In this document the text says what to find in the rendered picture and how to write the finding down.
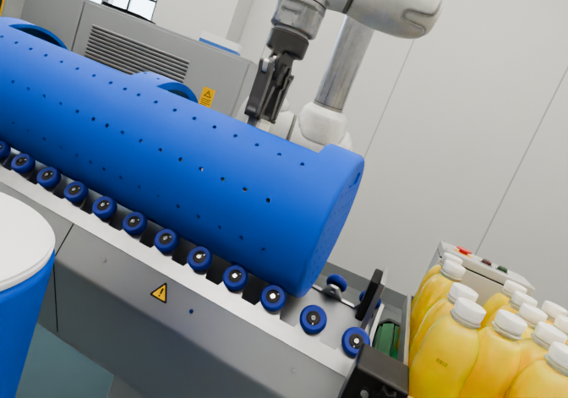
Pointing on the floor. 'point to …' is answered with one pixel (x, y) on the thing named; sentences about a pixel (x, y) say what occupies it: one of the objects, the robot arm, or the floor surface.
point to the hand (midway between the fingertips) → (253, 136)
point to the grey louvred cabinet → (140, 46)
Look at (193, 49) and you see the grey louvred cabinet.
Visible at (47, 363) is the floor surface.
